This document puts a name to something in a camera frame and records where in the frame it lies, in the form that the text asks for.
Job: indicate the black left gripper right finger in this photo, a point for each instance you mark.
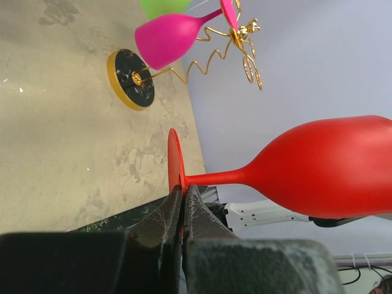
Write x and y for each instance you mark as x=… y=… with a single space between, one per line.
x=215 y=260

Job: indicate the red wine glass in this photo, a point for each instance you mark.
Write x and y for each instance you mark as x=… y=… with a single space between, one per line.
x=329 y=168

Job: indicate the gold wire glass rack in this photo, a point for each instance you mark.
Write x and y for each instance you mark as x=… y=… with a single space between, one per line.
x=132 y=79

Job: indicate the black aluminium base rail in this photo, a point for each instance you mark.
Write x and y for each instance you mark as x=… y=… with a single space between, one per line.
x=126 y=219

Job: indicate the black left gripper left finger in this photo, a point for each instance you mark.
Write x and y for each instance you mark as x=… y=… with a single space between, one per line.
x=142 y=259

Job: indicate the green wine glass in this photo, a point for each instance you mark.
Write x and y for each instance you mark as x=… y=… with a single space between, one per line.
x=156 y=8

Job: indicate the pink wine glass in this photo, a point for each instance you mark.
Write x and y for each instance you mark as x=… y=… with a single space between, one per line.
x=167 y=38

